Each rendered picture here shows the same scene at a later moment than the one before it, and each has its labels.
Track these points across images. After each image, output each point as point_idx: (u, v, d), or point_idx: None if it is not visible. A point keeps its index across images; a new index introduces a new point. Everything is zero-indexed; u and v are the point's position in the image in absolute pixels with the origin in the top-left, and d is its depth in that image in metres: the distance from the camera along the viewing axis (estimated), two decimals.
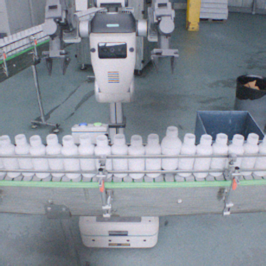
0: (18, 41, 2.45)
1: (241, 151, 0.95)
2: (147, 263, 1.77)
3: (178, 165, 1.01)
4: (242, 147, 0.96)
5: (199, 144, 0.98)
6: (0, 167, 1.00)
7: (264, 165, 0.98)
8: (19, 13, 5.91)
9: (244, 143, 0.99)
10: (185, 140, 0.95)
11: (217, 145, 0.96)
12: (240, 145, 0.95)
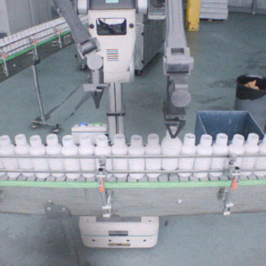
0: (18, 41, 2.45)
1: (241, 151, 0.95)
2: (147, 263, 1.77)
3: (178, 165, 1.01)
4: (242, 147, 0.96)
5: (199, 144, 0.98)
6: (0, 167, 1.00)
7: (264, 165, 0.98)
8: (19, 13, 5.91)
9: (244, 143, 0.99)
10: (185, 140, 0.95)
11: (217, 145, 0.96)
12: (240, 145, 0.95)
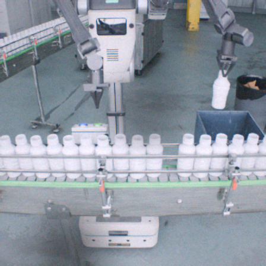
0: (18, 41, 2.45)
1: (241, 151, 0.95)
2: (147, 263, 1.77)
3: (178, 166, 1.01)
4: (242, 147, 0.96)
5: (198, 144, 0.98)
6: (0, 167, 1.00)
7: (264, 165, 0.98)
8: (19, 13, 5.91)
9: (244, 143, 0.99)
10: (184, 141, 0.95)
11: (217, 145, 0.96)
12: (240, 145, 0.95)
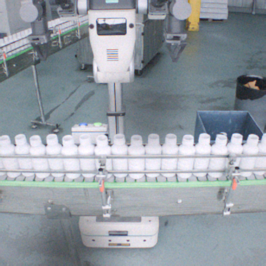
0: (18, 41, 2.45)
1: (225, 151, 0.95)
2: (147, 263, 1.77)
3: (161, 166, 1.01)
4: (225, 147, 0.96)
5: (181, 144, 0.98)
6: (0, 167, 1.00)
7: (249, 166, 0.98)
8: (19, 13, 5.91)
9: (228, 143, 0.99)
10: (166, 141, 0.95)
11: (200, 145, 0.96)
12: (222, 145, 0.95)
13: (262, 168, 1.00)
